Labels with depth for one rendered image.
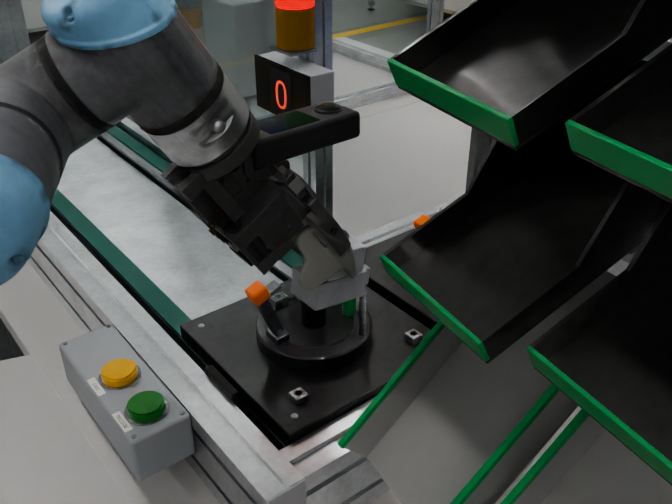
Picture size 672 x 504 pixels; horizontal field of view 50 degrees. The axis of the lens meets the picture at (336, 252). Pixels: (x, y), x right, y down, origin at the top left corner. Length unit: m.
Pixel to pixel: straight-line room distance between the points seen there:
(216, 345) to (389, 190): 0.69
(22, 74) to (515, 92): 0.32
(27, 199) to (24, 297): 0.84
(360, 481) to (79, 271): 0.51
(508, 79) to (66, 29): 0.28
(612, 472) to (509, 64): 0.32
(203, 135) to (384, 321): 0.44
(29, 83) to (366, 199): 1.00
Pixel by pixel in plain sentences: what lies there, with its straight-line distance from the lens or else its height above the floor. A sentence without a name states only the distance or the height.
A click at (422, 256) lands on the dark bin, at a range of 0.60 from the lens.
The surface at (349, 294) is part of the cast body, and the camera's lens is 0.74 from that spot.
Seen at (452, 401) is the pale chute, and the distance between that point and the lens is 0.68.
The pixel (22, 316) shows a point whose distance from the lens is 1.21.
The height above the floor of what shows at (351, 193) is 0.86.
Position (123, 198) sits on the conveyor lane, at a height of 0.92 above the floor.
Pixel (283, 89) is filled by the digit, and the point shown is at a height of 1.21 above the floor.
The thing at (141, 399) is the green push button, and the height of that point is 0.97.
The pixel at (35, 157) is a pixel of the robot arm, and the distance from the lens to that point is 0.45.
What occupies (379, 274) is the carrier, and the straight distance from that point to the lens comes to 1.01.
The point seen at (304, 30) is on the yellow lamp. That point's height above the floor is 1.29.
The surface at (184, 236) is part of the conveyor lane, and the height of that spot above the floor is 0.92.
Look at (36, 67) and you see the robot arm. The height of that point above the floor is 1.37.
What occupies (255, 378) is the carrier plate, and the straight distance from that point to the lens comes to 0.84.
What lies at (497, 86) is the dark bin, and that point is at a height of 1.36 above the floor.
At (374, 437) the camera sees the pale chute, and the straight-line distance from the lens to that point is 0.71.
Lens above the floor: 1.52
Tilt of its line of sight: 31 degrees down
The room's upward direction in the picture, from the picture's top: straight up
